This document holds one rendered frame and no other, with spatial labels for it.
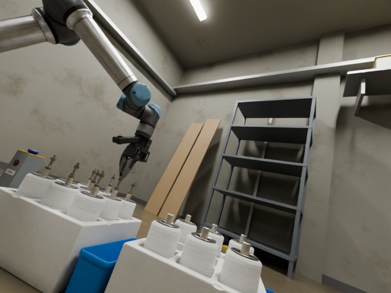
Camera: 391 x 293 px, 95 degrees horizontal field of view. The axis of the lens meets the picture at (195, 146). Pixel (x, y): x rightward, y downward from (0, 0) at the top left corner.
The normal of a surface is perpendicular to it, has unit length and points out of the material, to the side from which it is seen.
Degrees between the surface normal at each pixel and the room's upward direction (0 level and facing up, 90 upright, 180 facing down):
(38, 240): 90
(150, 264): 90
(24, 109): 90
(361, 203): 90
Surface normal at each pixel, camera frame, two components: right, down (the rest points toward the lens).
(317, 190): -0.51, -0.41
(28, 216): -0.16, -0.35
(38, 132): 0.81, 0.09
